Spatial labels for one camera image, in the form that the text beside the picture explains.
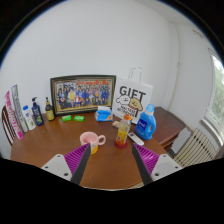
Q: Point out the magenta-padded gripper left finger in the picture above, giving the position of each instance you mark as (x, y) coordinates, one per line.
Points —
(75, 160)

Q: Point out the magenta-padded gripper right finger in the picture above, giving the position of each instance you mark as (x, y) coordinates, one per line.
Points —
(149, 160)

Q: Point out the orange-capped juice bottle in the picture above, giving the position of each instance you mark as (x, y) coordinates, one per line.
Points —
(122, 131)

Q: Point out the white remote control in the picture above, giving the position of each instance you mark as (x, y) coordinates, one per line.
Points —
(136, 138)

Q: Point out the pink mug with yellow print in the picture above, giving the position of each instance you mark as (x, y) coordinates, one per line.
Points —
(91, 138)

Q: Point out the flat round red coaster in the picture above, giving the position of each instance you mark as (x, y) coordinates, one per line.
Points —
(120, 146)

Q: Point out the blue detergent jug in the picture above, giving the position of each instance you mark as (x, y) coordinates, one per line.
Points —
(145, 125)

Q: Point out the dark wooden side table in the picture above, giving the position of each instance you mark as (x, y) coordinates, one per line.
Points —
(168, 125)

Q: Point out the small green box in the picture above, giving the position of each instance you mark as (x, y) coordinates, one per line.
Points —
(66, 118)
(79, 118)

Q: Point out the small flat snack packet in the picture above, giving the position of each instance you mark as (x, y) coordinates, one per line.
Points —
(115, 124)

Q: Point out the white radiator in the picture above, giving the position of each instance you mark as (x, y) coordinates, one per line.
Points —
(196, 146)

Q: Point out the blue tissue pack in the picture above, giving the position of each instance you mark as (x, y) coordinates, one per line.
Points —
(104, 115)

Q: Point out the small dark yellow-labelled bottle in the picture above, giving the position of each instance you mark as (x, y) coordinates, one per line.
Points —
(49, 112)

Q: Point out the dark blue pump bottle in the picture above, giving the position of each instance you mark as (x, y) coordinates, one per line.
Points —
(37, 115)

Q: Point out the white shampoo bottle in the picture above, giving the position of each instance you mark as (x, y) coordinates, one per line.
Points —
(29, 119)

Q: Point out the framed group photo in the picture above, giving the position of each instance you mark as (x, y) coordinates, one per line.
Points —
(83, 94)

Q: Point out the white printed paper gift bag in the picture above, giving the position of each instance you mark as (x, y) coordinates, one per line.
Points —
(131, 93)

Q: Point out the pink and white tall tube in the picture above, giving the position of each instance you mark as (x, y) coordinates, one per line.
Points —
(14, 116)

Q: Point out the dark wooden chair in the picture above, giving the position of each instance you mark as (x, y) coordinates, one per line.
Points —
(7, 126)

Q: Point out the blue and white tall tube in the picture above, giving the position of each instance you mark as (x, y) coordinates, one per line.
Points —
(19, 106)

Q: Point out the window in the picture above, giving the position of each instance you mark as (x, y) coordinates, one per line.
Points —
(216, 96)

